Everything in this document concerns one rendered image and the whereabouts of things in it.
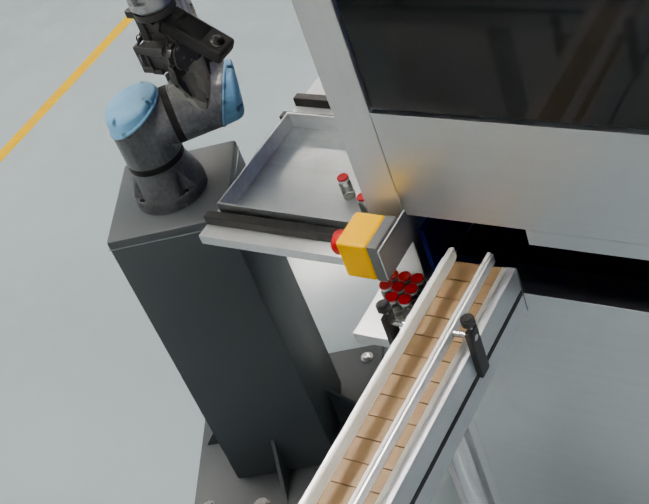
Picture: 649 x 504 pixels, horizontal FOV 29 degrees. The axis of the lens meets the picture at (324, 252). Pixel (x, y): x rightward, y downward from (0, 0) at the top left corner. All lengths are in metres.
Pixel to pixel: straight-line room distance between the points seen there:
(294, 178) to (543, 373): 0.58
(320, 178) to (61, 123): 2.37
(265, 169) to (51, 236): 1.78
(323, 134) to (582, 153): 0.79
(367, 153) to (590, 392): 0.54
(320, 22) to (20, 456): 1.93
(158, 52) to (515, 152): 0.66
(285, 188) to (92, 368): 1.36
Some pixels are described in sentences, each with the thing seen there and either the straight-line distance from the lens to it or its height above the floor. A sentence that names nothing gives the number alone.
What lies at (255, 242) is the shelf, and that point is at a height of 0.88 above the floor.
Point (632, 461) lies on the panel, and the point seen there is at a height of 0.50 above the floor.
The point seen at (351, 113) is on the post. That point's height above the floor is 1.21.
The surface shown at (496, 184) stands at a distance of 1.76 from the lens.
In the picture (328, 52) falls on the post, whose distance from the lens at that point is 1.73.
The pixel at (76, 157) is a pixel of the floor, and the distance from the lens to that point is 4.30.
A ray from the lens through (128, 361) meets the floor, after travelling 3.43.
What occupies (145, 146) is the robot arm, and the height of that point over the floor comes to 0.94.
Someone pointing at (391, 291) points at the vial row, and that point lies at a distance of 1.92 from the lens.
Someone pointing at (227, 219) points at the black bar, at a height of 0.90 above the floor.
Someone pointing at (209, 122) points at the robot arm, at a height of 0.94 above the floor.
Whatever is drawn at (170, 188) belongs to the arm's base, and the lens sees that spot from 2.45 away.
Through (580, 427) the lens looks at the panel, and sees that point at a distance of 2.12.
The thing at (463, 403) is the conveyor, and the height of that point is 0.89.
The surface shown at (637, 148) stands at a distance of 1.63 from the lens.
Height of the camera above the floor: 2.21
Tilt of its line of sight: 40 degrees down
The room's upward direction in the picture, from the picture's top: 22 degrees counter-clockwise
